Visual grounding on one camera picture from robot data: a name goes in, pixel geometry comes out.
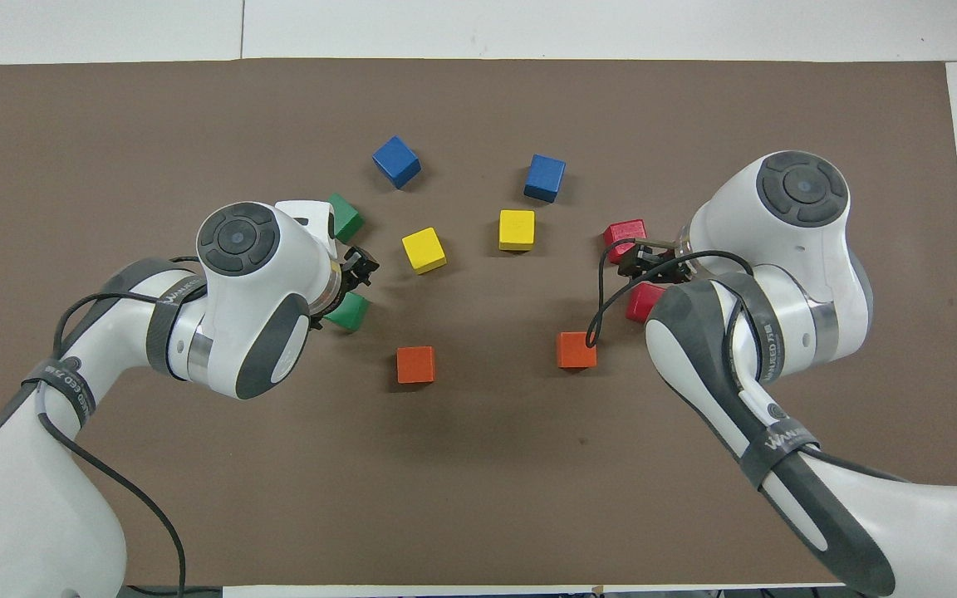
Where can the orange wooden cube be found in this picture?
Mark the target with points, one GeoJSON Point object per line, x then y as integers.
{"type": "Point", "coordinates": [574, 351]}
{"type": "Point", "coordinates": [415, 365]}

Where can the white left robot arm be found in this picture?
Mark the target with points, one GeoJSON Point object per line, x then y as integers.
{"type": "Point", "coordinates": [30, 498]}

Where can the brown paper table mat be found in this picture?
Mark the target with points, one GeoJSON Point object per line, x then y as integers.
{"type": "Point", "coordinates": [478, 482]}

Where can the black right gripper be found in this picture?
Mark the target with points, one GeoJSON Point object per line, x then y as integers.
{"type": "Point", "coordinates": [671, 267]}

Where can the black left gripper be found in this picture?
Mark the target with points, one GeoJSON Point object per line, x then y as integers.
{"type": "Point", "coordinates": [344, 272]}

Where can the blue wooden cube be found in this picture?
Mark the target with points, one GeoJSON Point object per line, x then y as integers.
{"type": "Point", "coordinates": [396, 162]}
{"type": "Point", "coordinates": [545, 177]}

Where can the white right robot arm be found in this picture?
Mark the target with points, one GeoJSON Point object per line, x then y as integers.
{"type": "Point", "coordinates": [811, 274]}

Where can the green wooden cube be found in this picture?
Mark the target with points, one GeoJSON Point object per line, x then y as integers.
{"type": "Point", "coordinates": [351, 313]}
{"type": "Point", "coordinates": [347, 218]}

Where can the yellow wooden cube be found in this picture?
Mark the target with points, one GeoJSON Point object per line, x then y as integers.
{"type": "Point", "coordinates": [424, 249]}
{"type": "Point", "coordinates": [517, 229]}

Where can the red wooden cube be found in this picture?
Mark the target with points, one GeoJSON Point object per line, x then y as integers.
{"type": "Point", "coordinates": [624, 232]}
{"type": "Point", "coordinates": [640, 306]}

